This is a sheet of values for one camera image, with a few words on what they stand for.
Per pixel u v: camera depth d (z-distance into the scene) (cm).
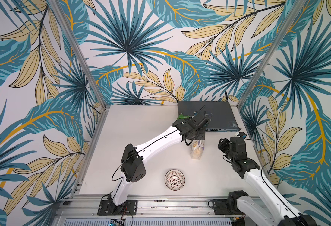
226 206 73
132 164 46
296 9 69
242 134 72
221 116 109
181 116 108
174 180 82
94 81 103
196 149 83
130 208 73
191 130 55
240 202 62
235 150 62
